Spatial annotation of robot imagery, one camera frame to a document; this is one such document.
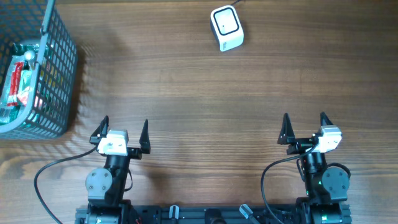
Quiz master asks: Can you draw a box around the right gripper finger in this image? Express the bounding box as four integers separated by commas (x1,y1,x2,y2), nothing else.
278,113,295,144
320,111,333,126

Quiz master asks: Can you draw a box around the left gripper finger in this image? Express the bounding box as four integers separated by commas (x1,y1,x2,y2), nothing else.
139,119,151,149
98,115,109,138

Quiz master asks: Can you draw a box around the light green snack pouch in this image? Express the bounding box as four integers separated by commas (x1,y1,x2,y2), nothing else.
17,70,32,106

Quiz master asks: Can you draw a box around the green 3M gloves package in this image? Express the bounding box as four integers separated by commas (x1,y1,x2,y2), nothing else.
1,44,39,125

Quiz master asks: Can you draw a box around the yellow liquid bottle silver cap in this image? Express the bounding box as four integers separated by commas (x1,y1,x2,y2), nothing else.
24,50,37,71

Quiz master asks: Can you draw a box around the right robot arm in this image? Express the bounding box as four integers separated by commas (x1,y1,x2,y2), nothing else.
277,112,352,224

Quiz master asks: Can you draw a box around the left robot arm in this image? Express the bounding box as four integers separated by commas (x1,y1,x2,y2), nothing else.
75,116,151,224

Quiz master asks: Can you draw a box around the white barcode scanner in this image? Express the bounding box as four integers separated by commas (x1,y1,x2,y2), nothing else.
210,5,244,52

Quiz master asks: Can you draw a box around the grey plastic mesh basket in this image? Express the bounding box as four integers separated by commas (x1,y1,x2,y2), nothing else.
1,0,78,139

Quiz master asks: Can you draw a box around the black right camera cable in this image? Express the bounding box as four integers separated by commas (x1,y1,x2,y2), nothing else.
260,142,320,224

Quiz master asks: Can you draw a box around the black camera cable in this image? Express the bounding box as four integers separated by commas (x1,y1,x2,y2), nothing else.
34,146,99,224
260,142,320,224

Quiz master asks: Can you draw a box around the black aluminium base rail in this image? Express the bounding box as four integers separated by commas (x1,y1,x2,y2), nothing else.
75,203,353,224

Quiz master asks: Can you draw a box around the black left camera cable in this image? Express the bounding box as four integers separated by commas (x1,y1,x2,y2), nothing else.
34,146,99,224

